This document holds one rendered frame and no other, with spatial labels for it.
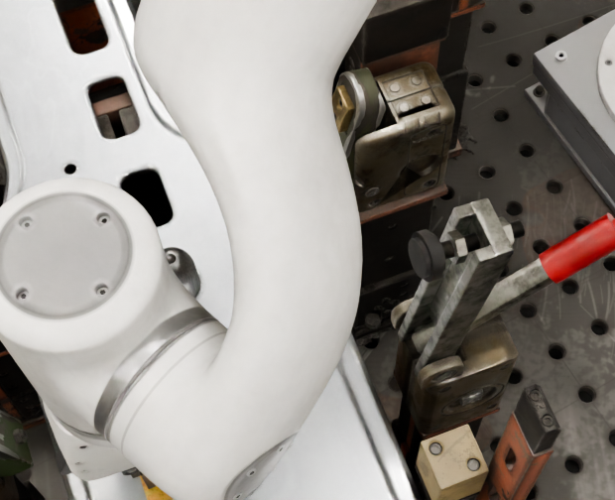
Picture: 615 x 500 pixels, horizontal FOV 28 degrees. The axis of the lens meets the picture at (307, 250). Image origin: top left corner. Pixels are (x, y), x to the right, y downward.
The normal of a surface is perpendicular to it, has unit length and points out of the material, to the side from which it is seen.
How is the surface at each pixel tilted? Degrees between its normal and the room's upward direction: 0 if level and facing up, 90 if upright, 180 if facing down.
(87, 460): 90
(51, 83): 0
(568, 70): 4
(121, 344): 90
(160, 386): 14
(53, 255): 0
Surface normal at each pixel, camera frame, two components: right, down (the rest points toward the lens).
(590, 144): -0.87, 0.46
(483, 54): -0.02, -0.42
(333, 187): 0.87, -0.16
